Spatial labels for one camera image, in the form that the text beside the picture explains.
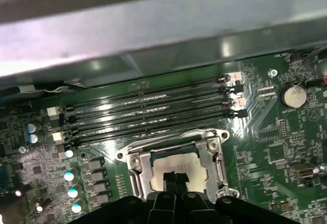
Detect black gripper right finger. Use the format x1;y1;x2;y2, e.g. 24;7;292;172
176;172;300;224

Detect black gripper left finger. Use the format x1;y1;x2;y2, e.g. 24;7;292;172
87;171;178;224

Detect metal socket cover frame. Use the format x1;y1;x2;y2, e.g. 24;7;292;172
130;141;227;201

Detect thin wire locking lever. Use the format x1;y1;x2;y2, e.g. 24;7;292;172
122;129;218;152

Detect CPU socket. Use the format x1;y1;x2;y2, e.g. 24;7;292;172
116;128;240;202

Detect RAM slot black latches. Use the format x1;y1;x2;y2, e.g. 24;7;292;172
60;82;249;129
62;108;249;151

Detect green motherboard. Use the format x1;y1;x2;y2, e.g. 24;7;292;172
0;53;327;224

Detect internal USB port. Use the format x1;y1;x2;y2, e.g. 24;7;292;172
290;163;314;185

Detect round coin cell battery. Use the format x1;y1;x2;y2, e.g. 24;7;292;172
282;83;308;109

